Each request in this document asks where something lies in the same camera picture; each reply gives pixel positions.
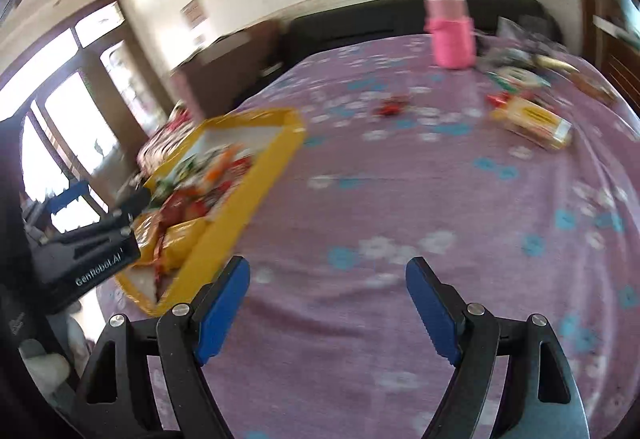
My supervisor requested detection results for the large yellow snack bag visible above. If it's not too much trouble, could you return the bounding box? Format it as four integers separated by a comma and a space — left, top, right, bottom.
132, 211, 208, 273

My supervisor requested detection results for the wooden glass door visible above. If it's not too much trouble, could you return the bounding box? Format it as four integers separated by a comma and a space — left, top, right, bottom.
1, 0, 174, 231

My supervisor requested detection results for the yellow rimmed white tray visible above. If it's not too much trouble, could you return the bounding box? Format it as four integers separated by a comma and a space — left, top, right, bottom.
116, 108, 306, 317

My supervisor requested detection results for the patterned daybed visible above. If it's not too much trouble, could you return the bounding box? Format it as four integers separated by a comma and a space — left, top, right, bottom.
137, 101, 195, 177

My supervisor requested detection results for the purple floral tablecloth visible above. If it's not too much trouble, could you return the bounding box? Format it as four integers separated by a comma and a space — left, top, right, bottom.
96, 30, 640, 439

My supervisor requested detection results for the brown armchair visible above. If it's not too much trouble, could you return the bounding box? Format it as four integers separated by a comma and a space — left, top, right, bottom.
170, 20, 281, 122

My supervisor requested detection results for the yellow boxed snack packet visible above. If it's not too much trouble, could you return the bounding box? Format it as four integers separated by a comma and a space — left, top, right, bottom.
491, 96, 573, 151

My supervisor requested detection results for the small red candy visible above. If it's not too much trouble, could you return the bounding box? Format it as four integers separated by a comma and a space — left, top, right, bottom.
374, 98, 410, 117

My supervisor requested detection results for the pink sleeved thermos bottle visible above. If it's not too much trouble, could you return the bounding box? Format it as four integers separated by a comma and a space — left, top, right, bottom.
424, 0, 476, 70

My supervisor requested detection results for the black sofa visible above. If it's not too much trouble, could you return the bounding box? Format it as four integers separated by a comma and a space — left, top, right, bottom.
254, 0, 564, 72

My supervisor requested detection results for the small red wall sign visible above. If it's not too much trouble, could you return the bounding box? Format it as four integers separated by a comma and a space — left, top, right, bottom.
181, 0, 207, 29

